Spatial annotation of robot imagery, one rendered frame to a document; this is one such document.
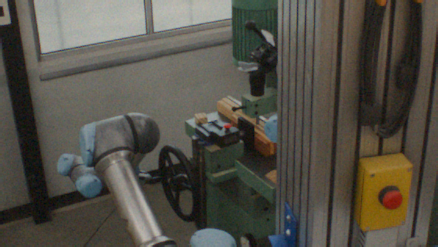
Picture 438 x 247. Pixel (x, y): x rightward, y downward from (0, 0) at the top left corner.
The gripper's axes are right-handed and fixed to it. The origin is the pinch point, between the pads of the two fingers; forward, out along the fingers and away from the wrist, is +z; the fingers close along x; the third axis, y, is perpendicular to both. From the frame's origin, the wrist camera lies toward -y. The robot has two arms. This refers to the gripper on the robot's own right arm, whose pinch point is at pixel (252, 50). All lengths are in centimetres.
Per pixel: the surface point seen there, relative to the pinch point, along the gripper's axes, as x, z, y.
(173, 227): 86, 92, -99
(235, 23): -5.2, 12.9, 2.8
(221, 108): 20, 36, -33
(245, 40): -2.3, 8.3, -1.5
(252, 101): 12.4, 9.0, -20.5
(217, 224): 59, 16, -49
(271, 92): 5.5, 11.1, -27.3
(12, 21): 44, 133, 21
